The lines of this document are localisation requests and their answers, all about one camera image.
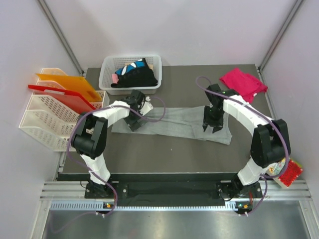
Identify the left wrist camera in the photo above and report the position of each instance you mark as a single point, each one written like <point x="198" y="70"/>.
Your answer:
<point x="140" y="103"/>

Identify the white plastic laundry basket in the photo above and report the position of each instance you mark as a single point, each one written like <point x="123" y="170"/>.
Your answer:
<point x="113" y="63"/>

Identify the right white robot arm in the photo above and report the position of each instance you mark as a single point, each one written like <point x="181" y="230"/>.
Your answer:
<point x="270" y="138"/>

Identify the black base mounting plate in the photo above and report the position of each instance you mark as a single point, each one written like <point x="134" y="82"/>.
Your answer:
<point x="179" y="193"/>

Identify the black t shirt with print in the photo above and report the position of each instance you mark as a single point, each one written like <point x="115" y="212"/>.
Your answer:
<point x="135" y="74"/>

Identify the grey slotted cable duct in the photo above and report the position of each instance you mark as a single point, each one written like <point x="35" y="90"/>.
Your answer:
<point x="105" y="206"/>

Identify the red patterned book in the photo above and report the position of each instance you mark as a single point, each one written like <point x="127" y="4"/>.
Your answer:
<point x="291" y="174"/>

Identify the white plastic file organizer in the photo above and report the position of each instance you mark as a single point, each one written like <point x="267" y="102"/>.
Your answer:
<point x="49" y="121"/>

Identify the pink folded t shirt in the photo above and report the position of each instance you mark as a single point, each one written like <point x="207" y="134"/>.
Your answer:
<point x="247" y="85"/>

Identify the red plastic folder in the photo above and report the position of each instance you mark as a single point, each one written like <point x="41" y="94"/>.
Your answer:
<point x="71" y="99"/>

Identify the grey t shirt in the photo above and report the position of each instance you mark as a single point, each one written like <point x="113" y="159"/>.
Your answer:
<point x="180" y="122"/>

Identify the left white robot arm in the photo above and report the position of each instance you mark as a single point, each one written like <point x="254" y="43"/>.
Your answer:
<point x="90" y="137"/>

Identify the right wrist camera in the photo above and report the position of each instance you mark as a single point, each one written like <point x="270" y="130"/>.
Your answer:
<point x="215" y="100"/>

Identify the orange plastic folder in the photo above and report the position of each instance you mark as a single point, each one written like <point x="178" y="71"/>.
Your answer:
<point x="72" y="83"/>

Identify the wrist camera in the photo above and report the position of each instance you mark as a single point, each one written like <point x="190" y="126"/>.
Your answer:
<point x="215" y="100"/>
<point x="140" y="103"/>

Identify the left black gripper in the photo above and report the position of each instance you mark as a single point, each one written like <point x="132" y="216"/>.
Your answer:
<point x="133" y="124"/>

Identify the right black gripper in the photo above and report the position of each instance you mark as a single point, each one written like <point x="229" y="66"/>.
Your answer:
<point x="208" y="121"/>

